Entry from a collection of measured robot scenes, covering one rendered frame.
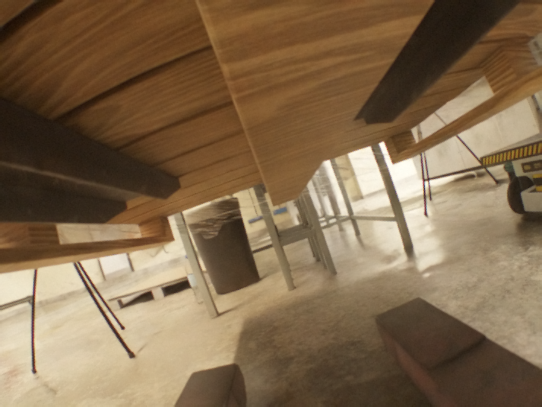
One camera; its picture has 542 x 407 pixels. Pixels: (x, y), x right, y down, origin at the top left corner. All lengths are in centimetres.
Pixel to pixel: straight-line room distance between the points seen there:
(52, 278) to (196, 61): 1049
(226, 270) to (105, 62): 179
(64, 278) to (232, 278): 870
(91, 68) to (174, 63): 8
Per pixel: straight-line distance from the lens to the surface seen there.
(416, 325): 61
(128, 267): 877
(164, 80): 31
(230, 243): 195
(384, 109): 60
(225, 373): 69
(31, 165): 28
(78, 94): 30
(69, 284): 1023
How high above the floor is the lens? 39
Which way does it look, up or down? 2 degrees up
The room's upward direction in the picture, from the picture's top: 19 degrees counter-clockwise
